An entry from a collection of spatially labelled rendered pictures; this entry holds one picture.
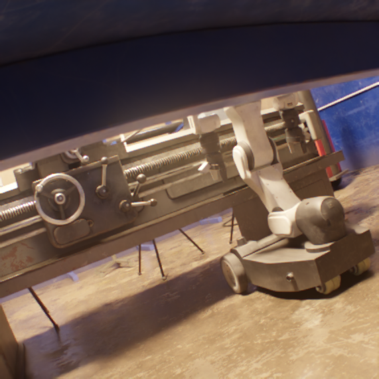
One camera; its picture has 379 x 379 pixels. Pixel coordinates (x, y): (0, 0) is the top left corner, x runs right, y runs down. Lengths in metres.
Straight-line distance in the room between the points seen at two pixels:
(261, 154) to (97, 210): 0.76
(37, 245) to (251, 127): 1.10
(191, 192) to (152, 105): 1.70
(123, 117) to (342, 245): 1.28
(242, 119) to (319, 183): 0.87
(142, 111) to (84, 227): 1.36
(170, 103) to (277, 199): 1.44
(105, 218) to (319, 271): 0.89
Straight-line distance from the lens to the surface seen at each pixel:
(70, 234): 1.58
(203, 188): 1.98
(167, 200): 1.89
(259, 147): 1.73
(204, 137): 1.62
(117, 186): 1.65
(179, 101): 0.26
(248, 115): 1.72
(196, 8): 0.26
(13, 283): 1.59
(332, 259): 1.44
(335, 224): 1.43
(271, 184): 1.71
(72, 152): 1.55
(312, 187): 2.35
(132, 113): 0.25
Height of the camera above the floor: 0.56
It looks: 1 degrees down
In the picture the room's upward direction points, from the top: 20 degrees counter-clockwise
